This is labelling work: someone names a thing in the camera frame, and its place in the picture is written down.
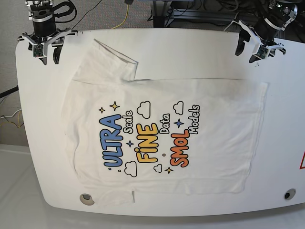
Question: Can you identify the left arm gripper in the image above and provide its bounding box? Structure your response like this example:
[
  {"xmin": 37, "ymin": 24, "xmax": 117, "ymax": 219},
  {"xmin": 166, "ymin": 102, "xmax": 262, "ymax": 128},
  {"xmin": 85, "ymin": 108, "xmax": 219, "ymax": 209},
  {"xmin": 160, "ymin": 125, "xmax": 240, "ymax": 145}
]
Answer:
[{"xmin": 234, "ymin": 19, "xmax": 286, "ymax": 63}]

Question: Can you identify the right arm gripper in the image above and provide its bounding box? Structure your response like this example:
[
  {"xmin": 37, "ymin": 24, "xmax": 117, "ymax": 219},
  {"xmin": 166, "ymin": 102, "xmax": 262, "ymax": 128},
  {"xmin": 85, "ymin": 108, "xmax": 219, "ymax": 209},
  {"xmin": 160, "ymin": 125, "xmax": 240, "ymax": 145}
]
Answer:
[{"xmin": 18, "ymin": 18, "xmax": 78, "ymax": 65}]

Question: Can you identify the white printed T-shirt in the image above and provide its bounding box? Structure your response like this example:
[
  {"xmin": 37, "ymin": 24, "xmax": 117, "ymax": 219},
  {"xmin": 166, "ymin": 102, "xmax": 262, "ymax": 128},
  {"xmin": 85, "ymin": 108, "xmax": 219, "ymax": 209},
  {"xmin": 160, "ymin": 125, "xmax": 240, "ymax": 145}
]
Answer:
[{"xmin": 62, "ymin": 40, "xmax": 268, "ymax": 205}]

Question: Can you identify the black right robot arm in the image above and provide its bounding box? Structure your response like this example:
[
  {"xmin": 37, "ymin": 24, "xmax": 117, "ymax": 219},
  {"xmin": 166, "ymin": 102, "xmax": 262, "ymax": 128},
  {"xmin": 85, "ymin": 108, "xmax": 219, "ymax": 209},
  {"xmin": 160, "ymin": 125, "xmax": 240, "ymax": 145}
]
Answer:
[{"xmin": 18, "ymin": 0, "xmax": 78, "ymax": 65}]

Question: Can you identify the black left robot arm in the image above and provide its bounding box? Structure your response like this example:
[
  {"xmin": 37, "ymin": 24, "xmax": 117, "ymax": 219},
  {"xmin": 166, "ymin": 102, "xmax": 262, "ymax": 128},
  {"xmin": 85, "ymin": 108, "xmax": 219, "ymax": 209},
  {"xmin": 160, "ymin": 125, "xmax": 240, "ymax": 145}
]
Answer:
[{"xmin": 233, "ymin": 0, "xmax": 301, "ymax": 63}]

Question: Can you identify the red triangle sticker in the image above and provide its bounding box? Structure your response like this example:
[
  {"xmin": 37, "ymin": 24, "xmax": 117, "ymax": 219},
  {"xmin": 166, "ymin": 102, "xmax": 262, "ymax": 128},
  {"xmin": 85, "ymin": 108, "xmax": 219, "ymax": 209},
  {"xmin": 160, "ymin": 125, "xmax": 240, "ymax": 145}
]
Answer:
[{"xmin": 299, "ymin": 152, "xmax": 305, "ymax": 169}]

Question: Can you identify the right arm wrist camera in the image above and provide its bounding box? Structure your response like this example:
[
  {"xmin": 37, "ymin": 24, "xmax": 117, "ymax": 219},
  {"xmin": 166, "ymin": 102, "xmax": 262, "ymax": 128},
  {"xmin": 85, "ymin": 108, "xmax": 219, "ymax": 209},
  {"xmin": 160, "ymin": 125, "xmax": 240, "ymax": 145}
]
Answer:
[{"xmin": 32, "ymin": 44, "xmax": 44, "ymax": 58}]

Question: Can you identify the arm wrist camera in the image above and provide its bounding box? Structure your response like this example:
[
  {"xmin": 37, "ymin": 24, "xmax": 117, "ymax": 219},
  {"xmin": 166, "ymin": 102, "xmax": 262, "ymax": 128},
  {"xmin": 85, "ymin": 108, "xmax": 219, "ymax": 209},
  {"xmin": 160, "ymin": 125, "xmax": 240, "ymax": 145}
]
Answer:
[
  {"xmin": 32, "ymin": 44, "xmax": 44, "ymax": 58},
  {"xmin": 256, "ymin": 45, "xmax": 268, "ymax": 59}
]

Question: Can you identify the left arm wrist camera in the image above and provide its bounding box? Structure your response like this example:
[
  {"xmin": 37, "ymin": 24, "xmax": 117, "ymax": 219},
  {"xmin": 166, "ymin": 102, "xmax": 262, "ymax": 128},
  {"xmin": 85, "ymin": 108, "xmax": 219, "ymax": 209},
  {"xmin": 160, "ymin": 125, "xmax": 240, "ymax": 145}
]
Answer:
[{"xmin": 256, "ymin": 45, "xmax": 268, "ymax": 59}]

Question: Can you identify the yellow white cable tangle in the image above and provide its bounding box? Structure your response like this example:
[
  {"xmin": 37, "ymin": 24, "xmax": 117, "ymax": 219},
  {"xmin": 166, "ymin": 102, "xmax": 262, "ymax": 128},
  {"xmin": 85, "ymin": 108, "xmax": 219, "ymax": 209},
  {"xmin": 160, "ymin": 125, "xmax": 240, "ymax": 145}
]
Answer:
[{"xmin": 0, "ymin": 108, "xmax": 22, "ymax": 129}]

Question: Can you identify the yellow floor cable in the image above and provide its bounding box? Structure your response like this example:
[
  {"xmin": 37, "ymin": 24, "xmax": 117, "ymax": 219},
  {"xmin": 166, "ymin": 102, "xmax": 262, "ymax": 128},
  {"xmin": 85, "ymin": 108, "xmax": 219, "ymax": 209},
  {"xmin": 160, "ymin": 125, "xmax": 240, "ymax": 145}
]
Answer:
[{"xmin": 112, "ymin": 3, "xmax": 130, "ymax": 30}]

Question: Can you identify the black aluminium frame stand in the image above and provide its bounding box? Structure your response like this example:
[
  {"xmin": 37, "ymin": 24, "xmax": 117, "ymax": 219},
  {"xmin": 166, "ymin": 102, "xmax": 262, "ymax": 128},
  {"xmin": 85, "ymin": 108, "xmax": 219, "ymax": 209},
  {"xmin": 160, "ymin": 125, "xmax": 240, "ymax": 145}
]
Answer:
[{"xmin": 151, "ymin": 0, "xmax": 305, "ymax": 44}]

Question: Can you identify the left table cable grommet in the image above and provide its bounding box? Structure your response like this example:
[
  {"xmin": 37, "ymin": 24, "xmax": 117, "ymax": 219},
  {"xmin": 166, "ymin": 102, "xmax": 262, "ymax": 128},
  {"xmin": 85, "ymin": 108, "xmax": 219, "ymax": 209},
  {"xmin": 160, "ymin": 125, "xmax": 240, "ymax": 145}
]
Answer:
[{"xmin": 80, "ymin": 194, "xmax": 95, "ymax": 206}]

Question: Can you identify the table cable grommet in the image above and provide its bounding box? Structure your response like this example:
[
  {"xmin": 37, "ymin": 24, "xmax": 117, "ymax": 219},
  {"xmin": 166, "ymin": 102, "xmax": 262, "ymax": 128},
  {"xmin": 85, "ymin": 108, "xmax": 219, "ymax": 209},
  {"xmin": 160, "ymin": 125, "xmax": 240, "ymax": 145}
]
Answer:
[
  {"xmin": 80, "ymin": 194, "xmax": 95, "ymax": 206},
  {"xmin": 284, "ymin": 188, "xmax": 296, "ymax": 200}
]

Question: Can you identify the right table cable grommet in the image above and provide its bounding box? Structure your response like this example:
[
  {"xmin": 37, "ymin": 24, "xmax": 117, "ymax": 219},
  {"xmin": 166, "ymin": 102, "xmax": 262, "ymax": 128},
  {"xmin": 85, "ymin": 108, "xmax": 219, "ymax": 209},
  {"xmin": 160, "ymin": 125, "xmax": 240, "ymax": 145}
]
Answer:
[{"xmin": 284, "ymin": 188, "xmax": 296, "ymax": 200}]

